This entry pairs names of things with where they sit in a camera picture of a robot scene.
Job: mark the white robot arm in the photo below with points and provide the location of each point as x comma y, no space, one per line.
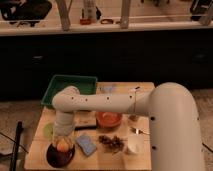
175,136

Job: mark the yellow-orange apple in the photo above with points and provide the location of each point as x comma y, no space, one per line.
62,146

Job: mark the small glass jar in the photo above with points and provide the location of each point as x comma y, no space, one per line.
134,118

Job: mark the black pole stand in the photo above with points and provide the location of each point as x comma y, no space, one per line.
15,149

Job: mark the black rectangular tray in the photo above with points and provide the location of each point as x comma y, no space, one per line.
85,119

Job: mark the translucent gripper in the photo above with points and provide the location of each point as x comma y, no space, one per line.
68,138

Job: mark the dark purple bowl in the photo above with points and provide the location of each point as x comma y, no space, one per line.
58,159

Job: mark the blue sponge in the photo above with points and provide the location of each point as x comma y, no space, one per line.
86,144

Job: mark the wooden board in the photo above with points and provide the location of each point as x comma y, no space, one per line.
101,159

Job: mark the white cup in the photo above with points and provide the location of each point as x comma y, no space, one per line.
135,144

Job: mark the green plastic tray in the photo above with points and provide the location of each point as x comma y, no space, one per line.
85,84

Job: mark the green round object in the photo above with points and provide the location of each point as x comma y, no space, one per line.
48,130

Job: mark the orange bowl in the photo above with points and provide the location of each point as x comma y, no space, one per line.
108,119

